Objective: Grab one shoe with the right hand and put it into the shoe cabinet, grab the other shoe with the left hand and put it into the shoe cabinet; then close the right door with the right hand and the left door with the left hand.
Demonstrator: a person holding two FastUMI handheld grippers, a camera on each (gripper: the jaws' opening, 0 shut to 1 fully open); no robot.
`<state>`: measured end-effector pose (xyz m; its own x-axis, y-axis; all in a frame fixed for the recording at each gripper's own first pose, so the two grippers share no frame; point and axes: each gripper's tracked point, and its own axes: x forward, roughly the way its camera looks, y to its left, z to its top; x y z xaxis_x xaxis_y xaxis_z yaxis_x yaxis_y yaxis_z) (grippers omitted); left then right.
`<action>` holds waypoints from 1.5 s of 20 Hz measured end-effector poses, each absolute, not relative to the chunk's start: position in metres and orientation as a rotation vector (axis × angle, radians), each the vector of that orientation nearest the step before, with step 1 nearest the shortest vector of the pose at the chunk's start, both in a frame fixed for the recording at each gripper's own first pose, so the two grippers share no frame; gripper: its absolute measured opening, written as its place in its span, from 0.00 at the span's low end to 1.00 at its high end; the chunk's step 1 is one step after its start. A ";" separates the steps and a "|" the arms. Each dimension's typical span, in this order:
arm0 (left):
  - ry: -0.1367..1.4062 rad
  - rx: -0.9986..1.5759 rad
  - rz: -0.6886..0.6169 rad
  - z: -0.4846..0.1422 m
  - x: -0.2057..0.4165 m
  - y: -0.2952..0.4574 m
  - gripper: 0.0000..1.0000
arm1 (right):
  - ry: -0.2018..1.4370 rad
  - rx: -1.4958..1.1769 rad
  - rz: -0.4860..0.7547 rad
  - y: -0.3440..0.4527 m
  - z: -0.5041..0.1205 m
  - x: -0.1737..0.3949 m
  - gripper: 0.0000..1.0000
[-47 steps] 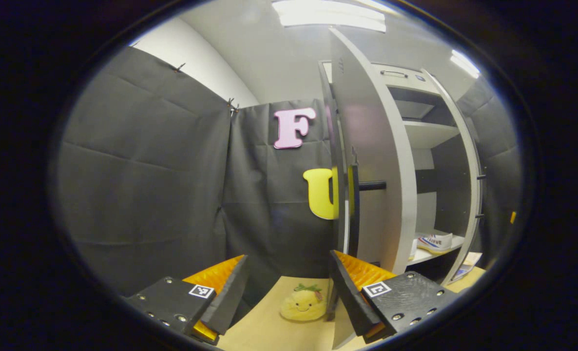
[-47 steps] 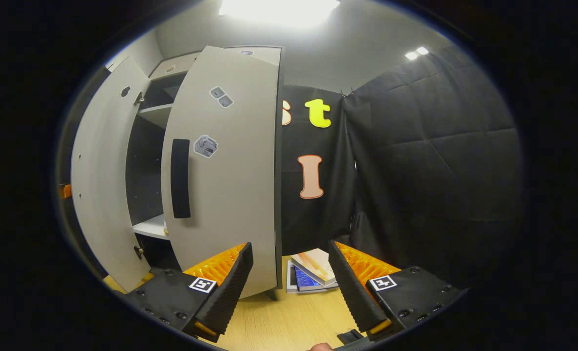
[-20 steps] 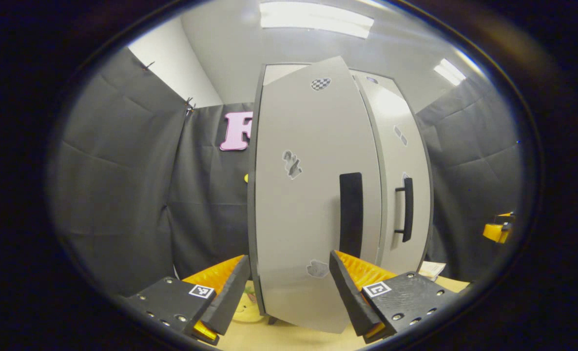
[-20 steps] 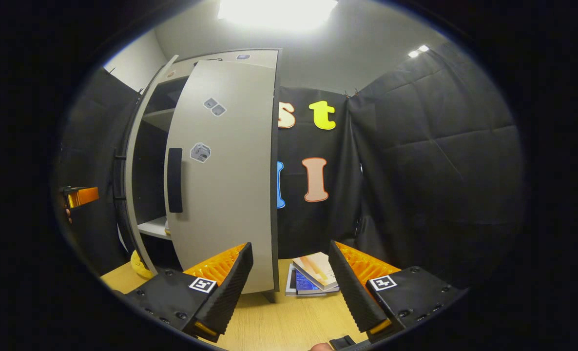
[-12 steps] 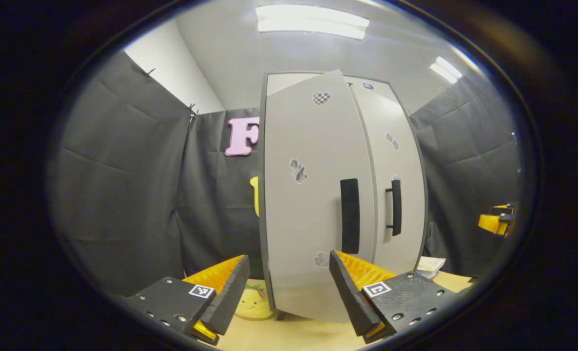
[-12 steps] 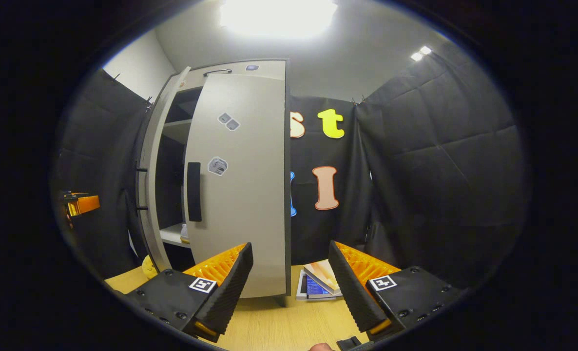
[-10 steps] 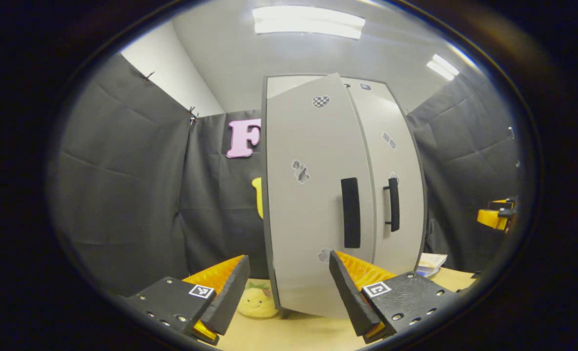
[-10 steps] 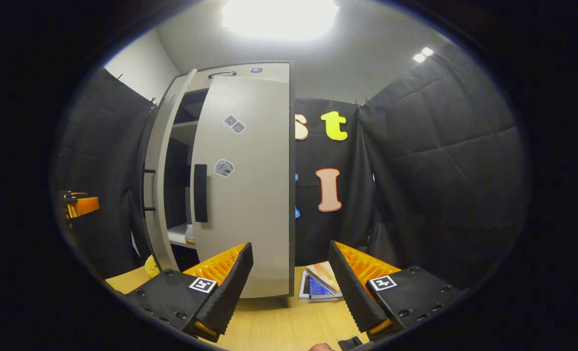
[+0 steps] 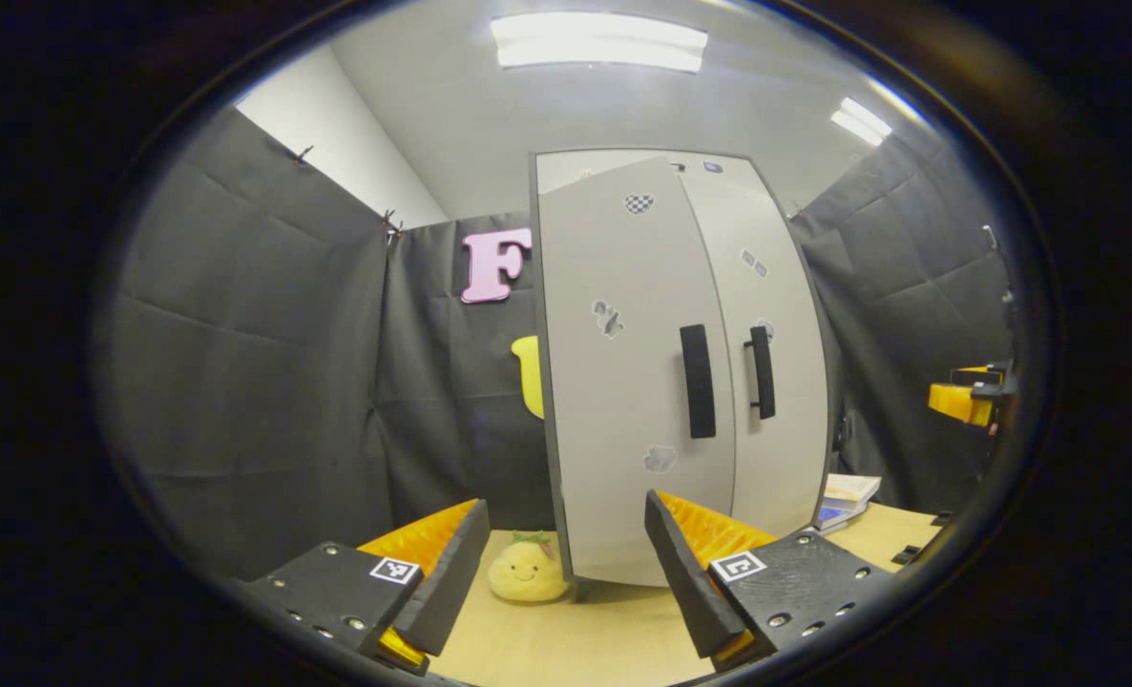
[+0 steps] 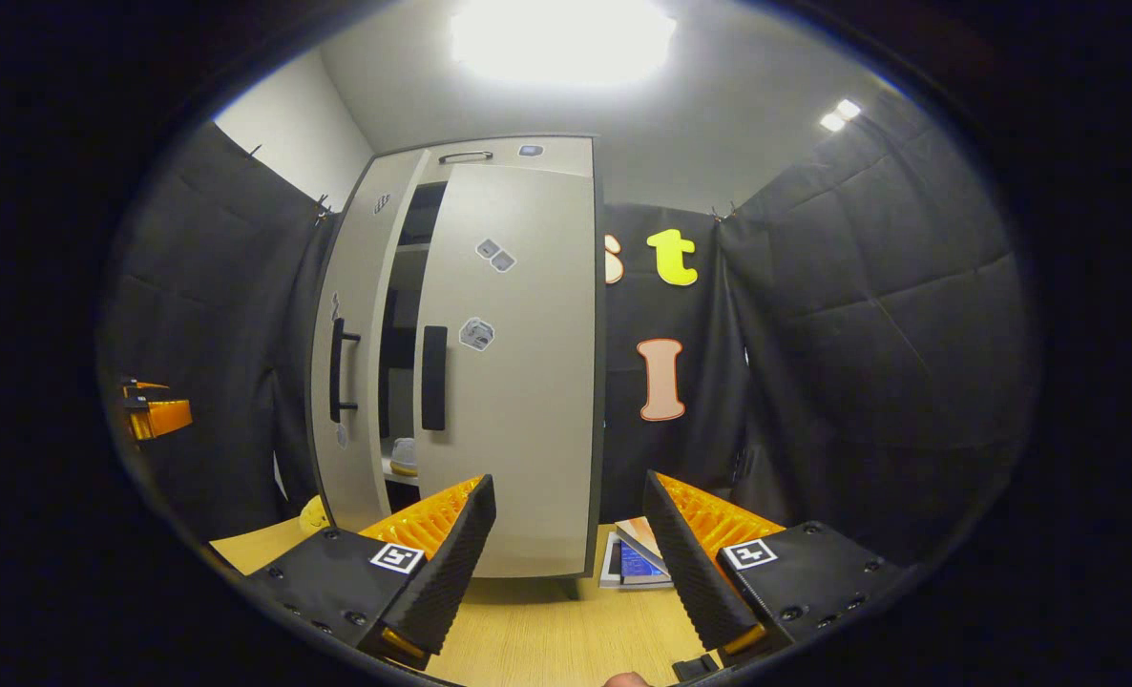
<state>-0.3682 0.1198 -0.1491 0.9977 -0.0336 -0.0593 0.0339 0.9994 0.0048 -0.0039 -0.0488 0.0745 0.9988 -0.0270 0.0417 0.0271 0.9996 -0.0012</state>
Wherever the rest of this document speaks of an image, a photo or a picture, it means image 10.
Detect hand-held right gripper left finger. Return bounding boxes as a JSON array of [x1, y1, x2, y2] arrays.
[[246, 474, 497, 669]]

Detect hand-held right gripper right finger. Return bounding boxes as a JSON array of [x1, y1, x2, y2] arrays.
[[642, 469, 906, 669]]

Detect grey shoe cabinet door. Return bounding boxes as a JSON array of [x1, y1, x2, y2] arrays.
[[413, 164, 597, 580], [310, 150, 430, 533]]

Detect grey shoe cabinet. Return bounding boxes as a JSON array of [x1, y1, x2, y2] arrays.
[[306, 134, 608, 583]]

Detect grey cabinet drawer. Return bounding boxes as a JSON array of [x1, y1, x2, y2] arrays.
[[423, 136, 596, 180]]

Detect blue cover book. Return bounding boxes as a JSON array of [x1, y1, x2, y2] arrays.
[[620, 539, 670, 583]]

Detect peach cover book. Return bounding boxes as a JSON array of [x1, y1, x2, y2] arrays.
[[614, 516, 664, 564]]

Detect black quilted backdrop cloth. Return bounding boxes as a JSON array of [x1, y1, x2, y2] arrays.
[[716, 91, 1044, 571], [98, 122, 340, 545]]

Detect large ceiling light panel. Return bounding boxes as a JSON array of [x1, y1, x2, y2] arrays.
[[450, 0, 679, 87]]

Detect black door handle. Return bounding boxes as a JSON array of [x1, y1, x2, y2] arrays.
[[329, 318, 362, 424], [421, 325, 449, 432]]

